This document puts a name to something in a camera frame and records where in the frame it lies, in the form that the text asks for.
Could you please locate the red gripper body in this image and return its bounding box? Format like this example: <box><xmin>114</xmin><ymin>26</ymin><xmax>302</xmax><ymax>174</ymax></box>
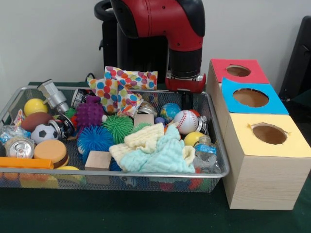
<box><xmin>165</xmin><ymin>72</ymin><xmax>207</xmax><ymax>94</ymax></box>

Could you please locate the blue green globe ball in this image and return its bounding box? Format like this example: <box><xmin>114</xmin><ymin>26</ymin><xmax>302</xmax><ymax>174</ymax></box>
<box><xmin>159</xmin><ymin>103</ymin><xmax>182</xmax><ymax>124</ymax></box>

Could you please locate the shallow mesh bin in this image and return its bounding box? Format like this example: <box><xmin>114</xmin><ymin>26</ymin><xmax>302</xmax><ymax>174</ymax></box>
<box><xmin>0</xmin><ymin>86</ymin><xmax>231</xmax><ymax>195</ymax></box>

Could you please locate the wooden three-hole box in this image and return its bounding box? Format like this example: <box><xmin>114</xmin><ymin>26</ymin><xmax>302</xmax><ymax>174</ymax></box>
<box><xmin>205</xmin><ymin>59</ymin><xmax>311</xmax><ymax>211</ymax></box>

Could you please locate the white baseball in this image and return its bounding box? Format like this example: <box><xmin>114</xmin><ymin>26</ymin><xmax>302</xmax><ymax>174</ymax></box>
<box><xmin>173</xmin><ymin>110</ymin><xmax>199</xmax><ymax>135</ymax></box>

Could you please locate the yellow ball with black band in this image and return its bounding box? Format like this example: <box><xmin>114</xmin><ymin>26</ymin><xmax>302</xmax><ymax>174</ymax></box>
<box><xmin>184</xmin><ymin>131</ymin><xmax>206</xmax><ymax>147</ymax></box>

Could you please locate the green spiky ball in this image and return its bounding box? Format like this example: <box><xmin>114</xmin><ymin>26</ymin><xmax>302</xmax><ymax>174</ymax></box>
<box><xmin>133</xmin><ymin>122</ymin><xmax>152</xmax><ymax>132</ymax></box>
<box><xmin>101</xmin><ymin>115</ymin><xmax>134</xmax><ymax>146</ymax></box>

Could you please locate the pale yellow muslin cloth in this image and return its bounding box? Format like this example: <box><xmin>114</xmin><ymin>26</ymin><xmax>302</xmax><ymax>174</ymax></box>
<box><xmin>108</xmin><ymin>122</ymin><xmax>196</xmax><ymax>170</ymax></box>

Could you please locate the teal muslin cloth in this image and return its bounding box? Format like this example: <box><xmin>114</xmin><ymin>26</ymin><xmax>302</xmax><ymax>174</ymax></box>
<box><xmin>121</xmin><ymin>125</ymin><xmax>196</xmax><ymax>173</ymax></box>

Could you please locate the purple knobbly toy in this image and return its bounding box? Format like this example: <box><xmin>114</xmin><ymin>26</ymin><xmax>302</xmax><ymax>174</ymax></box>
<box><xmin>74</xmin><ymin>96</ymin><xmax>105</xmax><ymax>133</ymax></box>

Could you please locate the blue spiky ball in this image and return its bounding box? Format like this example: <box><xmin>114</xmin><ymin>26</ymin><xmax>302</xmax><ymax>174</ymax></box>
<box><xmin>76</xmin><ymin>125</ymin><xmax>115</xmax><ymax>158</ymax></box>

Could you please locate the dark green side-table cloth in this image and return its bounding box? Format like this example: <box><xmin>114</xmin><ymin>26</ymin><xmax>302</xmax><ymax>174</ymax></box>
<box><xmin>289</xmin><ymin>91</ymin><xmax>311</xmax><ymax>117</ymax></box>

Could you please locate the black upright panel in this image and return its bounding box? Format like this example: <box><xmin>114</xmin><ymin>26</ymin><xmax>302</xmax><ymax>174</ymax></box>
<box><xmin>278</xmin><ymin>16</ymin><xmax>311</xmax><ymax>102</ymax></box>

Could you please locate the dark green table cloth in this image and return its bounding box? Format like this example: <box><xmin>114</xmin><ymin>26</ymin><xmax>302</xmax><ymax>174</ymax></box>
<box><xmin>0</xmin><ymin>81</ymin><xmax>311</xmax><ymax>233</ymax></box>

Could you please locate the orange foam disc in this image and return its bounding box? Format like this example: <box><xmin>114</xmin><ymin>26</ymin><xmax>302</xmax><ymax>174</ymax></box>
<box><xmin>34</xmin><ymin>139</ymin><xmax>69</xmax><ymax>168</ymax></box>

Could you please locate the plain yellow ball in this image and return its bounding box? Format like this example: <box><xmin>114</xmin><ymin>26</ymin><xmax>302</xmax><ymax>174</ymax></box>
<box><xmin>23</xmin><ymin>98</ymin><xmax>49</xmax><ymax>117</ymax></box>

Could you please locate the brown toy football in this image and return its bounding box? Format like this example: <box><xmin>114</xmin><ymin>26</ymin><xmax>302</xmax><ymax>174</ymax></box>
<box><xmin>21</xmin><ymin>112</ymin><xmax>54</xmax><ymax>132</ymax></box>

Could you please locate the orange toy brick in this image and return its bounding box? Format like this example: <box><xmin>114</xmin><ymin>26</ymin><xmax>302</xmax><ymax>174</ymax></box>
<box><xmin>0</xmin><ymin>157</ymin><xmax>54</xmax><ymax>170</ymax></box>

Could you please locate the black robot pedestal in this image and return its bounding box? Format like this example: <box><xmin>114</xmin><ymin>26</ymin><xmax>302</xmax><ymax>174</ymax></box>
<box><xmin>94</xmin><ymin>0</ymin><xmax>179</xmax><ymax>84</ymax></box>

